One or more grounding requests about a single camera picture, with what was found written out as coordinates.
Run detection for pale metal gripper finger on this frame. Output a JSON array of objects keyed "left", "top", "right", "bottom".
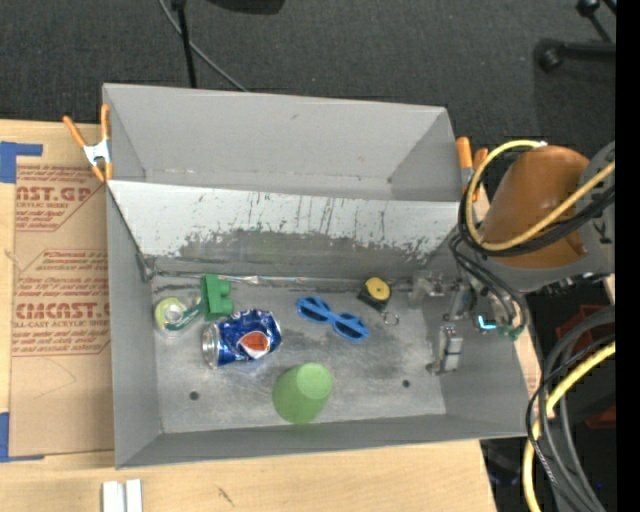
[
  {"left": 407, "top": 269, "right": 450, "bottom": 307},
  {"left": 425, "top": 324, "right": 466, "bottom": 377}
]

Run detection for yellow and black tape measure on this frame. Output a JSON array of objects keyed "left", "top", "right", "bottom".
[{"left": 356, "top": 277, "right": 401, "bottom": 328}]

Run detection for blue sunglasses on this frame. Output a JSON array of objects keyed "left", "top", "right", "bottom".
[{"left": 296, "top": 295, "right": 372, "bottom": 343}]

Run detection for green plastic cup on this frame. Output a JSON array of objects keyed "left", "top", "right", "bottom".
[{"left": 271, "top": 362, "right": 335, "bottom": 426}]

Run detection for grey metal bin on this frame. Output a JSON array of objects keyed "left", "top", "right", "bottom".
[{"left": 101, "top": 83, "right": 531, "bottom": 470}]

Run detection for crushed blue drink can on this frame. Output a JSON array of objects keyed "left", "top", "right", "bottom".
[{"left": 200, "top": 308, "right": 284, "bottom": 371}]

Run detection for green toy building block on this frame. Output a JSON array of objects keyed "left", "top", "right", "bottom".
[{"left": 199, "top": 273, "right": 236, "bottom": 322}]

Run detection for pale green tape roll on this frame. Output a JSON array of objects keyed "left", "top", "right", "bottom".
[{"left": 153, "top": 295, "right": 204, "bottom": 333}]

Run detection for brown cardboard board red print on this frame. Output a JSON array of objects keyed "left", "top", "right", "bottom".
[{"left": 0, "top": 118, "right": 116, "bottom": 459}]

